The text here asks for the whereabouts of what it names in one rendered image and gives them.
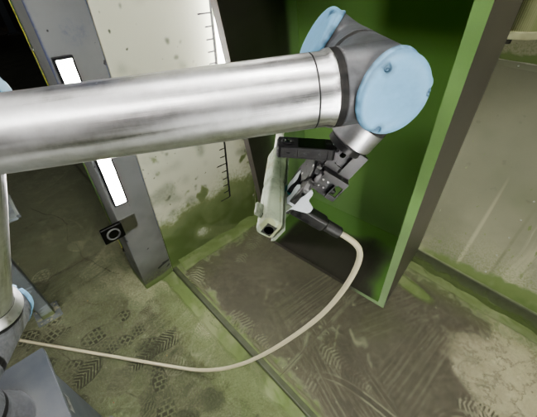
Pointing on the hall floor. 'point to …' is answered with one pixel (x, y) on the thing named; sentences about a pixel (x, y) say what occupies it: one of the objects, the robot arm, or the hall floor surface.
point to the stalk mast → (31, 291)
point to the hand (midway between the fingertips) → (282, 203)
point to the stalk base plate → (50, 316)
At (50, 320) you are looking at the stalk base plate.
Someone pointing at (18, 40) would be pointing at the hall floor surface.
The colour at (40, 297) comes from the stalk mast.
